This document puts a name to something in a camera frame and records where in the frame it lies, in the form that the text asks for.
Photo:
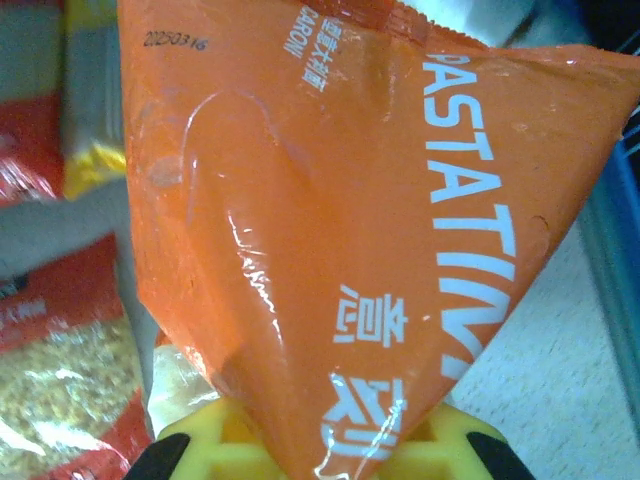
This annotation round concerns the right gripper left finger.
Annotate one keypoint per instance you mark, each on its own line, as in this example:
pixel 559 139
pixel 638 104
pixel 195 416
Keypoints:
pixel 225 450

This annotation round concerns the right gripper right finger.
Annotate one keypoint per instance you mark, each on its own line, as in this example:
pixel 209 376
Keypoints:
pixel 440 450

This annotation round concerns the wide red pasta bag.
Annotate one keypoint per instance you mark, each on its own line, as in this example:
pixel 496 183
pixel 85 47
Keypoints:
pixel 60 390

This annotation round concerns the orange pasta bag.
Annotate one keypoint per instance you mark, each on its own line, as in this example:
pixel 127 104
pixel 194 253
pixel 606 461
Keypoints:
pixel 325 200

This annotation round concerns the yellow spaghetti bag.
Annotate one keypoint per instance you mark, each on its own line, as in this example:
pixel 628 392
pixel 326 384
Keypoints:
pixel 95 170

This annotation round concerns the red spaghetti bag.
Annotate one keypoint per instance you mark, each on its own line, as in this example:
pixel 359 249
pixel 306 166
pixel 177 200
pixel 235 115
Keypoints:
pixel 30 150

